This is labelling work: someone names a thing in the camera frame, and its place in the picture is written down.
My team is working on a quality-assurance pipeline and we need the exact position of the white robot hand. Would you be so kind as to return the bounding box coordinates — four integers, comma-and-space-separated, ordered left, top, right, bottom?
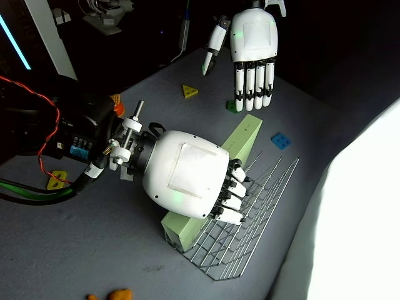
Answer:
142, 129, 252, 226
201, 7, 279, 113

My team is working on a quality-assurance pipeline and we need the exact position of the grey table cloth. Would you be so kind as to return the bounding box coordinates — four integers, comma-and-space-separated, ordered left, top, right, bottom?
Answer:
0, 42, 400, 300

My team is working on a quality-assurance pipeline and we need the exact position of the yellow rectangular block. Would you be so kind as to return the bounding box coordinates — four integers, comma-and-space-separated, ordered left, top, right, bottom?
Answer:
46, 170, 71, 191

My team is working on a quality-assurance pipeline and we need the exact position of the white equipment stand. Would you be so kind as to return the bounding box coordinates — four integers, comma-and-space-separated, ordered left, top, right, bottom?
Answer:
81, 0, 123, 36

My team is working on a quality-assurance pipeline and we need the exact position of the silver wire rack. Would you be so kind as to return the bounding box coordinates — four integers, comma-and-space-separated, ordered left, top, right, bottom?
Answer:
181, 151, 301, 281

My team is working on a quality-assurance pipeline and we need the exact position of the white cable with blue tip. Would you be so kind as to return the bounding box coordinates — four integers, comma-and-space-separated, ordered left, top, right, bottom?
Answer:
170, 0, 191, 63

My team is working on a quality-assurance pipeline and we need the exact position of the yellow triangle block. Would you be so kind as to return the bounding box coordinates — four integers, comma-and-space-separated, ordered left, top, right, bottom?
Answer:
181, 84, 199, 100

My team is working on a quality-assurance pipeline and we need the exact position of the orange ribbed toy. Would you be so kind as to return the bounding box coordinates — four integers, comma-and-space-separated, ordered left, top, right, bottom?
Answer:
109, 93, 126, 118

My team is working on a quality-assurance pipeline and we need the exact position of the blue square block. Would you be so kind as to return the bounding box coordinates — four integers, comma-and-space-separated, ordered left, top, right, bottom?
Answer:
270, 132, 293, 151

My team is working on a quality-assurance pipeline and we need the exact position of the light green book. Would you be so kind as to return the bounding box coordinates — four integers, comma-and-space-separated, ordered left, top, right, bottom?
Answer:
161, 114, 263, 253

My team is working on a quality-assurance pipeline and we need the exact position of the large orange toy piece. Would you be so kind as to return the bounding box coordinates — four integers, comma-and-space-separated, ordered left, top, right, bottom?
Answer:
107, 288, 134, 300

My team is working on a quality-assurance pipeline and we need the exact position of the white frame post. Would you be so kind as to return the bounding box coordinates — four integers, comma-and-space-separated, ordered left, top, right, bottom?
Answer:
24, 0, 78, 81

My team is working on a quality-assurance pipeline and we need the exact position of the small white bracket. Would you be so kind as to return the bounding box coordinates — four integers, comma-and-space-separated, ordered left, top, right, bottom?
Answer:
51, 7, 71, 26

